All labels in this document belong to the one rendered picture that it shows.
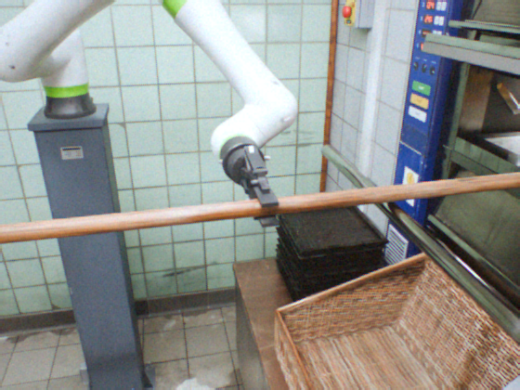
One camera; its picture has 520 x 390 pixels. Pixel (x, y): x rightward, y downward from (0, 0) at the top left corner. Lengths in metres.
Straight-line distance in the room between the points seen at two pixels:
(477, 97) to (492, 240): 0.37
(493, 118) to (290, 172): 1.07
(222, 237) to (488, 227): 1.35
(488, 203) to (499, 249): 0.12
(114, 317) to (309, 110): 1.20
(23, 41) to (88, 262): 0.72
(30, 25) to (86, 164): 0.43
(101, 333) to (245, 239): 0.88
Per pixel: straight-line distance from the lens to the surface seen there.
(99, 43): 1.90
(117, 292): 1.60
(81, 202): 1.44
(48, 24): 1.12
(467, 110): 1.29
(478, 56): 1.00
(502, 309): 0.64
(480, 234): 1.23
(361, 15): 1.69
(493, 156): 1.19
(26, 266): 2.32
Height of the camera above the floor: 1.53
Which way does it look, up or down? 25 degrees down
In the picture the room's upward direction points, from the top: straight up
